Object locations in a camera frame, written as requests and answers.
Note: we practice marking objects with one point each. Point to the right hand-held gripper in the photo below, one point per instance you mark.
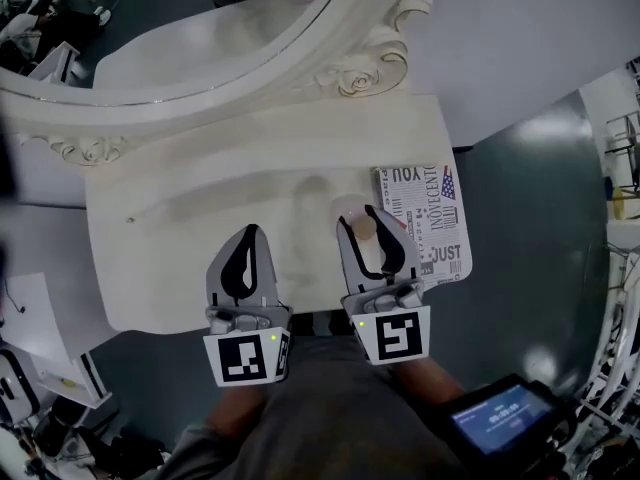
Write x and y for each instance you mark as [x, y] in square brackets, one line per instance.
[395, 338]

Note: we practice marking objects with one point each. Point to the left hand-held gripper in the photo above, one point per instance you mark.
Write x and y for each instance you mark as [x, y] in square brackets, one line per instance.
[240, 360]

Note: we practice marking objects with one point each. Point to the person's left forearm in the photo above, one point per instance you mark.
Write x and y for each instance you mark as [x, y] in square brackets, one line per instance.
[235, 410]

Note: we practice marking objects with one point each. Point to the person's right forearm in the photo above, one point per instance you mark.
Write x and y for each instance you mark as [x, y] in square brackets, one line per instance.
[430, 383]

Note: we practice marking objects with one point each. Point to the white carved dressing table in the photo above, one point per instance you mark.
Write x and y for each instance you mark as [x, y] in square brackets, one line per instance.
[165, 268]

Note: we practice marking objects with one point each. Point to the black and white printed book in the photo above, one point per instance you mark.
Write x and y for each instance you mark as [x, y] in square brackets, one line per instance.
[440, 228]

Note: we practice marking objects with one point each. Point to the person's grey shirt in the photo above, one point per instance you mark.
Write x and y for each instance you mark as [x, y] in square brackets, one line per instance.
[325, 418]

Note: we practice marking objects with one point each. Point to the white open cabinet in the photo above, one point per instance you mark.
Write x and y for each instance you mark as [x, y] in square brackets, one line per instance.
[75, 383]

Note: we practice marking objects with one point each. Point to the black device with blue screen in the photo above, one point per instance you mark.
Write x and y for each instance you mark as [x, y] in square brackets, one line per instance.
[502, 418]

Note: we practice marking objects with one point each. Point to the white black-trimmed machine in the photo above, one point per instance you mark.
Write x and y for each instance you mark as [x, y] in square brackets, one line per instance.
[15, 388]

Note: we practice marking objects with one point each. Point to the yellow chair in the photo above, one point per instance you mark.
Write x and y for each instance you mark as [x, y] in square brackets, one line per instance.
[622, 200]

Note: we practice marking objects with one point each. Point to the white metal rack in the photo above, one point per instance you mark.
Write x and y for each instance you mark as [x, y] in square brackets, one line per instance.
[615, 358]

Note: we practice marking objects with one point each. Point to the oval white-framed mirror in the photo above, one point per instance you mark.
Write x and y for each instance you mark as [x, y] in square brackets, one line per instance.
[175, 43]

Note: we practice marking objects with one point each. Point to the metal frame chair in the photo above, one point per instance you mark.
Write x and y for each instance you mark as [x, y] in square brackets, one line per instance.
[625, 148]

